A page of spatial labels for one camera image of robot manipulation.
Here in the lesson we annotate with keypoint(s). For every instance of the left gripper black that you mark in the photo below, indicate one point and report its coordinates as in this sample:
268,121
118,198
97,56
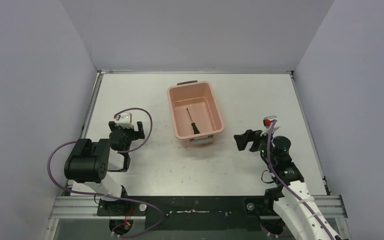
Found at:
125,131

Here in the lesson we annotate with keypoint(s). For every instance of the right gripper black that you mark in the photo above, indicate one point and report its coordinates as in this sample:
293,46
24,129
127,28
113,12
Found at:
249,135

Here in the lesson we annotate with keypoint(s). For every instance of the black yellow screwdriver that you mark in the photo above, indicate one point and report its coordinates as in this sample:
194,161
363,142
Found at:
193,124

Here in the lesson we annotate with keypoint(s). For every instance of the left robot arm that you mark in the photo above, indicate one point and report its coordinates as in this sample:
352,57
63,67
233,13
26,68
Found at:
91,162

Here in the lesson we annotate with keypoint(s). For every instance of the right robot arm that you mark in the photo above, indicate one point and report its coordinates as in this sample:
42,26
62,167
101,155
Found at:
291,199

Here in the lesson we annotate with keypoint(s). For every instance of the pink plastic bin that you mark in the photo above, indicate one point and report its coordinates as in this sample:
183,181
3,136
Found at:
199,98

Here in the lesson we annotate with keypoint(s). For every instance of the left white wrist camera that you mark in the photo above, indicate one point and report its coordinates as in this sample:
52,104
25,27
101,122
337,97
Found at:
124,120

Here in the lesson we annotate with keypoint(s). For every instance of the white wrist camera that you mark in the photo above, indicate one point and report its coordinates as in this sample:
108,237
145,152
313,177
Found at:
268,122
124,120

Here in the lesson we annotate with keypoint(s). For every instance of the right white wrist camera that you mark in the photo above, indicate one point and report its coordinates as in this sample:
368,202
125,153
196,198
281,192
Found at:
268,122

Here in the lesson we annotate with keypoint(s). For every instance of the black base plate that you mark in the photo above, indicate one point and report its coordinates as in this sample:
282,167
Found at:
197,213

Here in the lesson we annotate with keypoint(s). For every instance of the aluminium front rail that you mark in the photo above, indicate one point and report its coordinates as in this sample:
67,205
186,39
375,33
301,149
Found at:
85,207

